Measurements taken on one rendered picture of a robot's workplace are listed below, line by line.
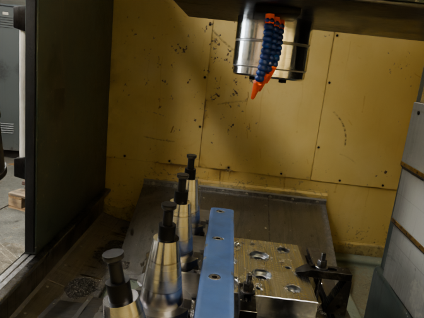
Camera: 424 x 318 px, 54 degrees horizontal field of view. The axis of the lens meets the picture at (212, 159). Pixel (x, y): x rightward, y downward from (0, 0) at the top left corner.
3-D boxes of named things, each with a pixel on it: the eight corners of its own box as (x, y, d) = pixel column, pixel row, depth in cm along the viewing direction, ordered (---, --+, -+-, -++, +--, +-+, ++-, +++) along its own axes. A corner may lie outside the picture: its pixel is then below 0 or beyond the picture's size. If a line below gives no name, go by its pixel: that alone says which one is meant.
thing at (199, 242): (151, 250, 56) (152, 245, 56) (158, 235, 61) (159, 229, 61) (203, 257, 56) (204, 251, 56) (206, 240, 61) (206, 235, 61)
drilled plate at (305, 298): (208, 310, 90) (211, 289, 89) (214, 251, 118) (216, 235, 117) (314, 323, 90) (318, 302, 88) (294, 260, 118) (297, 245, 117)
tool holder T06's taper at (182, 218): (189, 262, 50) (194, 209, 49) (154, 256, 51) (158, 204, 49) (195, 247, 55) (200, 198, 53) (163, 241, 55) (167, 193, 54)
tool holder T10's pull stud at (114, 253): (132, 301, 29) (124, 256, 28) (107, 306, 29) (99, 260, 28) (132, 289, 31) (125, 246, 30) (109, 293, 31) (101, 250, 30)
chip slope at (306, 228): (97, 302, 143) (101, 232, 137) (140, 228, 208) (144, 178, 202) (356, 334, 140) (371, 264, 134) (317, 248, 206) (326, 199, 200)
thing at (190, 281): (132, 294, 45) (132, 288, 45) (142, 270, 50) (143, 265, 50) (195, 302, 45) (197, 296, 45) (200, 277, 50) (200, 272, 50)
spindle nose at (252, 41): (308, 82, 82) (317, 19, 79) (228, 74, 84) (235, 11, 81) (301, 80, 98) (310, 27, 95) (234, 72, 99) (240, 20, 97)
